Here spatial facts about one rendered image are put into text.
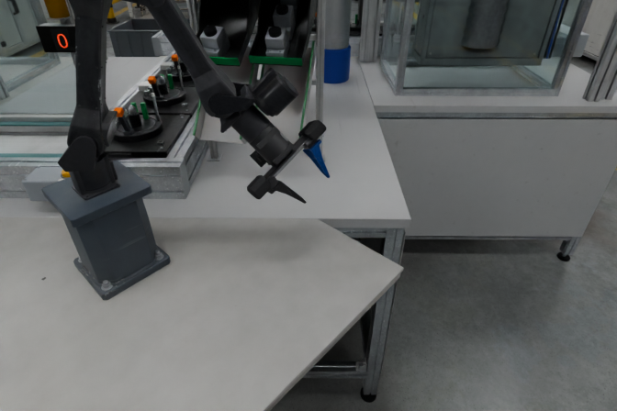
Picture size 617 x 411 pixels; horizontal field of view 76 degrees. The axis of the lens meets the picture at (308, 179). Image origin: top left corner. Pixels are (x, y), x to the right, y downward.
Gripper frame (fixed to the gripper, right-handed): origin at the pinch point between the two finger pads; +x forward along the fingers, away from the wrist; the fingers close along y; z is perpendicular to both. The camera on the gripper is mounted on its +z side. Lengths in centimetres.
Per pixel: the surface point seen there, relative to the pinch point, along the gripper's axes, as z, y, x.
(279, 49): 19.9, -20.3, -21.2
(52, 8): 49, 9, -71
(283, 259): 10.0, 14.6, 11.3
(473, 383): 50, 3, 115
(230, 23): 34, -20, -35
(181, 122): 53, 7, -27
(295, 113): 30.1, -14.9, -7.1
